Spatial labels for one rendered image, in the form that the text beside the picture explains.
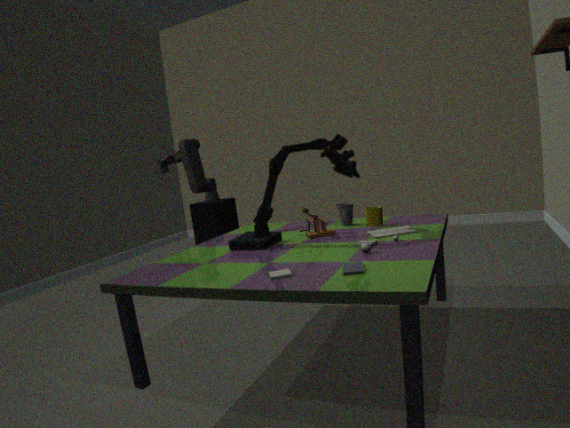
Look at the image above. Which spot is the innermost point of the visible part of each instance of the yellow cylindrical cup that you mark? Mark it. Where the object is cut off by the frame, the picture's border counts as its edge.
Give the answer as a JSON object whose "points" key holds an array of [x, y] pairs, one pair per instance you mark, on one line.
{"points": [[374, 216]]}

